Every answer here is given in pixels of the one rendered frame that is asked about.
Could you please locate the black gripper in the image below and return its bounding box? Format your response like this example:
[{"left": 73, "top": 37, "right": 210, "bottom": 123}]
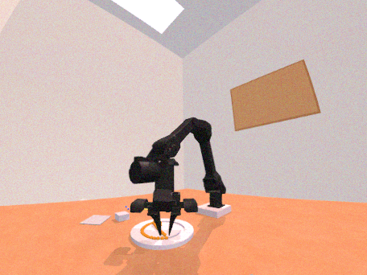
[{"left": 130, "top": 181, "right": 198, "bottom": 236}]

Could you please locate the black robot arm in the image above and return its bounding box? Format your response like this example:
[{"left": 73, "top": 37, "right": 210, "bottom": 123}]
[{"left": 129, "top": 117, "right": 226, "bottom": 212}]

